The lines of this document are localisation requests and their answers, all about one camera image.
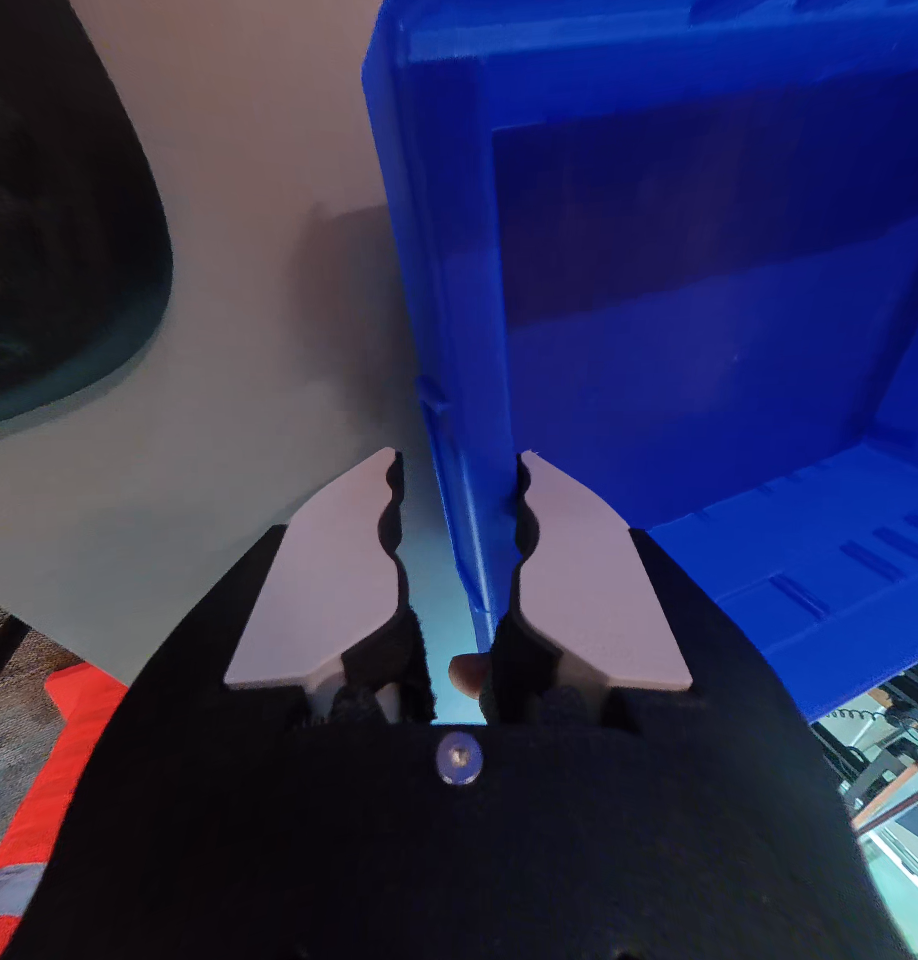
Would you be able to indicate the red plastic crate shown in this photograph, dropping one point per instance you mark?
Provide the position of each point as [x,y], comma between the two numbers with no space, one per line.
[53,787]

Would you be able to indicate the blue plastic bin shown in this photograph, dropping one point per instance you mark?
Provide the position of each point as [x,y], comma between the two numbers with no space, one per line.
[654,300]

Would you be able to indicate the person's right hand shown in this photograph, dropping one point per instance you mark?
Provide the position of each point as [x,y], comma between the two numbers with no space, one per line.
[470,675]

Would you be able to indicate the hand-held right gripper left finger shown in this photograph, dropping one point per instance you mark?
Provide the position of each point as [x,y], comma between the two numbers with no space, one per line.
[316,592]

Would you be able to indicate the black mesh chair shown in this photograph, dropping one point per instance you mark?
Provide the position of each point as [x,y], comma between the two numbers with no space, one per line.
[53,225]

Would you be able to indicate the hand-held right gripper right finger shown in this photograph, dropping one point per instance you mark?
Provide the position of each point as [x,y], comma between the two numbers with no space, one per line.
[601,600]

